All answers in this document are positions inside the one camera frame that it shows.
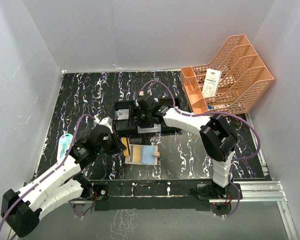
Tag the black front base bar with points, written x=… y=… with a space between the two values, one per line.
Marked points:
x=199 y=195

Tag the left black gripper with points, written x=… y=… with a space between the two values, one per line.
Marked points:
x=116 y=141

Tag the orange plastic file organizer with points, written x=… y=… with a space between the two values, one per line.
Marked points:
x=244 y=78

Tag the left black tray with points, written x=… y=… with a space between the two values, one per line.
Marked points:
x=125 y=122

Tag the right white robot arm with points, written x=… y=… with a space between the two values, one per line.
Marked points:
x=217 y=137

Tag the gold card with black stripe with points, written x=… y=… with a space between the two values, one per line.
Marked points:
x=126 y=143

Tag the silver card in left tray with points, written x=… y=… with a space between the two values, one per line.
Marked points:
x=123 y=114

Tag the white paper receipt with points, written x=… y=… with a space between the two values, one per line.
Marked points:
x=211 y=83

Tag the white middle tray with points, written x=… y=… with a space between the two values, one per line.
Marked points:
x=143 y=128

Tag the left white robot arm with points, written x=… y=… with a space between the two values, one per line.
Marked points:
x=23 y=209

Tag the black tray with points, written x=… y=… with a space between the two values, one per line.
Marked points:
x=125 y=122
x=164 y=128

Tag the blue packaged item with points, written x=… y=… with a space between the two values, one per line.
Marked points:
x=64 y=143

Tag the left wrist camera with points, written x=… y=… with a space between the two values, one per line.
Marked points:
x=106 y=121

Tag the right black tray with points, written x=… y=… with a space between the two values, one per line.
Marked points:
x=164 y=128

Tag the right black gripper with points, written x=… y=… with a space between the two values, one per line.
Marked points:
x=143 y=117

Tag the aluminium frame rail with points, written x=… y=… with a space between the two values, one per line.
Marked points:
x=252 y=191

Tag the beige leather card holder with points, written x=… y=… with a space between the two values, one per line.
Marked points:
x=149 y=155

